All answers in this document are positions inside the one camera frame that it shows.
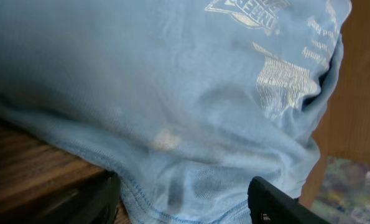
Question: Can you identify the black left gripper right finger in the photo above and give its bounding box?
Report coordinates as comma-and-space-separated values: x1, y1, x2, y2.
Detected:
247, 176, 330, 224

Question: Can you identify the light blue t-shirt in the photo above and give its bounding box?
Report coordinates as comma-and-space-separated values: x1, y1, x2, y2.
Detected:
0, 0, 352, 223

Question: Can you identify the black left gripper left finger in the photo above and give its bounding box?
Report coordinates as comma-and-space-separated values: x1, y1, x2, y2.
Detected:
32, 172, 121, 224

